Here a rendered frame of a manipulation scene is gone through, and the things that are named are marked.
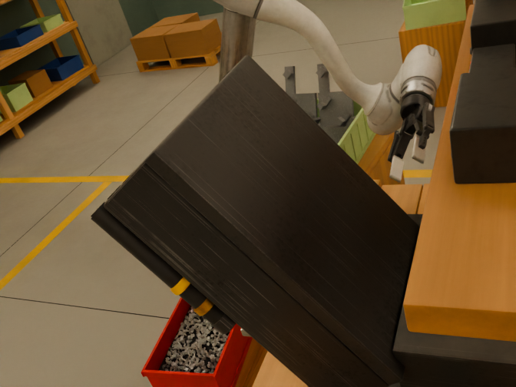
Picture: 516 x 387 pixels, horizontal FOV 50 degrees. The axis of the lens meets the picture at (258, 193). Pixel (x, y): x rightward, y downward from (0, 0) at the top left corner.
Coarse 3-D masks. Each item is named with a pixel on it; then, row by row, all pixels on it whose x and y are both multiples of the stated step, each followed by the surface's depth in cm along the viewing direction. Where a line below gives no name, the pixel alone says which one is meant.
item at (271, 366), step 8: (264, 360) 135; (272, 360) 134; (264, 368) 133; (272, 368) 132; (280, 368) 132; (256, 376) 132; (264, 376) 131; (272, 376) 130; (280, 376) 130; (288, 376) 129; (296, 376) 128; (256, 384) 130; (264, 384) 129; (272, 384) 128; (280, 384) 128; (288, 384) 127; (296, 384) 126; (304, 384) 126
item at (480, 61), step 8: (480, 48) 85; (488, 48) 84; (496, 48) 83; (504, 48) 82; (512, 48) 81; (472, 56) 83; (480, 56) 82; (488, 56) 81; (496, 56) 81; (504, 56) 80; (512, 56) 79; (472, 64) 80; (480, 64) 80; (488, 64) 79; (496, 64) 78; (504, 64) 78; (512, 64) 77
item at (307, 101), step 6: (288, 66) 236; (294, 66) 235; (288, 72) 234; (294, 72) 235; (288, 78) 235; (294, 78) 236; (288, 84) 238; (294, 84) 236; (288, 90) 238; (294, 90) 237; (294, 96) 237; (300, 96) 235; (306, 96) 234; (312, 96) 233; (300, 102) 236; (306, 102) 235; (312, 102) 233; (306, 108) 235; (312, 108) 234
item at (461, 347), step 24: (408, 336) 86; (432, 336) 85; (456, 336) 84; (408, 360) 85; (432, 360) 83; (456, 360) 81; (480, 360) 80; (504, 360) 78; (408, 384) 88; (432, 384) 86; (456, 384) 84; (480, 384) 82; (504, 384) 80
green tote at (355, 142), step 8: (360, 112) 222; (360, 120) 222; (352, 128) 215; (360, 128) 223; (368, 128) 231; (344, 136) 209; (352, 136) 216; (360, 136) 222; (368, 136) 230; (344, 144) 208; (352, 144) 216; (360, 144) 224; (368, 144) 231; (352, 152) 217; (360, 152) 224
